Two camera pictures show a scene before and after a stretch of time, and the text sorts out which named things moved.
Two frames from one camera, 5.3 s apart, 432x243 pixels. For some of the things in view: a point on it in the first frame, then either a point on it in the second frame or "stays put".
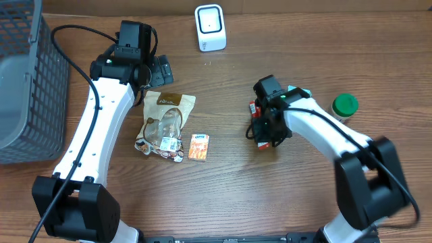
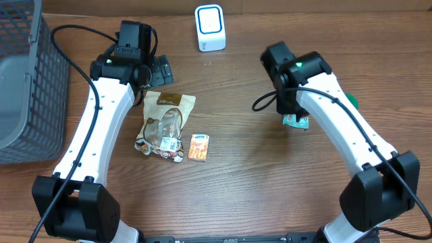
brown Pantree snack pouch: [165, 115] stays put
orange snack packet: [198, 147] stays put
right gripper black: [262, 130] -> [291, 110]
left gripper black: [161, 71] stays put
